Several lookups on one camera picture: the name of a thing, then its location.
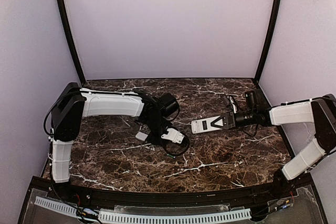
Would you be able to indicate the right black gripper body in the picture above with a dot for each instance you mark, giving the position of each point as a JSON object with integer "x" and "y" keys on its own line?
{"x": 229, "y": 120}

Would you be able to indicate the right black frame post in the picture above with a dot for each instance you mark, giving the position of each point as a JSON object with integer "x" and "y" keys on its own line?
{"x": 268, "y": 37}

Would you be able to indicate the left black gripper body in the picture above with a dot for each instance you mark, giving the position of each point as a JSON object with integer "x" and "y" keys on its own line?
{"x": 153, "y": 135}

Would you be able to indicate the white red remote control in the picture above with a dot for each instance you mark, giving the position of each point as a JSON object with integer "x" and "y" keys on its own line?
{"x": 203, "y": 125}

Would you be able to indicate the left white cable duct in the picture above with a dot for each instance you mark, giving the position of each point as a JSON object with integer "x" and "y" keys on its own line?
{"x": 55, "y": 206}

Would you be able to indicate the centre white cable duct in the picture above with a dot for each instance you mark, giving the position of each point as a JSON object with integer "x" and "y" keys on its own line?
{"x": 221, "y": 217}

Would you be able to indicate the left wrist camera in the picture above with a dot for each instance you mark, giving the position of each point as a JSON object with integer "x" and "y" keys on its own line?
{"x": 173, "y": 135}

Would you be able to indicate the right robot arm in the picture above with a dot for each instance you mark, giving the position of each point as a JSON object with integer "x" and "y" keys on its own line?
{"x": 319, "y": 111}

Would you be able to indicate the black front rail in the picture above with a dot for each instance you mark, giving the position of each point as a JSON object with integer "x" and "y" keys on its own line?
{"x": 102, "y": 198}

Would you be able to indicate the white cable duct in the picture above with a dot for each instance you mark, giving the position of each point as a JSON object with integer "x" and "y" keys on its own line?
{"x": 55, "y": 206}
{"x": 221, "y": 217}

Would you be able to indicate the left black frame post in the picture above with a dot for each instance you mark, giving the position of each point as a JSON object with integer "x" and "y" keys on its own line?
{"x": 70, "y": 41}

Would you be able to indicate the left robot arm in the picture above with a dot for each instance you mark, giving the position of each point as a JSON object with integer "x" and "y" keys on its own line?
{"x": 75, "y": 103}

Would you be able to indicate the black frame post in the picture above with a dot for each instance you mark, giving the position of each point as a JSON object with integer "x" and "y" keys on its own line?
{"x": 268, "y": 37}
{"x": 70, "y": 41}

